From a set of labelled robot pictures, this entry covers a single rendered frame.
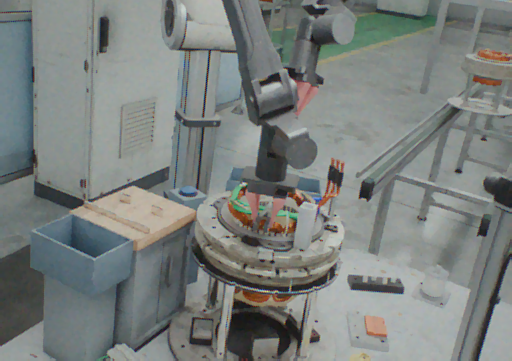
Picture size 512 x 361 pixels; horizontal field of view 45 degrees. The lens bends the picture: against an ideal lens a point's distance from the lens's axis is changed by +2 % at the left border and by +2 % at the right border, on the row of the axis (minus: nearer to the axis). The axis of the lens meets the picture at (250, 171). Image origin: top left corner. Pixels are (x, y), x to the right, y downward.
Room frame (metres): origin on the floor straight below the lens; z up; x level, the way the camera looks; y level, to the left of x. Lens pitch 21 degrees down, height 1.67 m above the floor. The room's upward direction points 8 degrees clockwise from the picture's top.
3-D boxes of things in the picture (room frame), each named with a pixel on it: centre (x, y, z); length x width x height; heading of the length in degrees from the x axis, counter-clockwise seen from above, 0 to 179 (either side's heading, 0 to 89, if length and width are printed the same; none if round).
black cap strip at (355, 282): (1.51, -0.39, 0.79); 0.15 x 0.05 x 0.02; 97
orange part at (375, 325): (1.29, -0.36, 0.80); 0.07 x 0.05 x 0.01; 179
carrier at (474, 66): (3.89, -1.39, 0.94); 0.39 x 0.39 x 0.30
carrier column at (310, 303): (1.13, -0.17, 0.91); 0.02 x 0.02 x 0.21
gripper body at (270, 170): (1.03, -0.04, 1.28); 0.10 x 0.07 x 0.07; 82
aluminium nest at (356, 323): (1.29, -0.34, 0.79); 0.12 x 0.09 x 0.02; 179
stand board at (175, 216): (1.21, 0.24, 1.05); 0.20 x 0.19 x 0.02; 152
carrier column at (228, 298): (1.09, 0.01, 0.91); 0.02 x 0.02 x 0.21
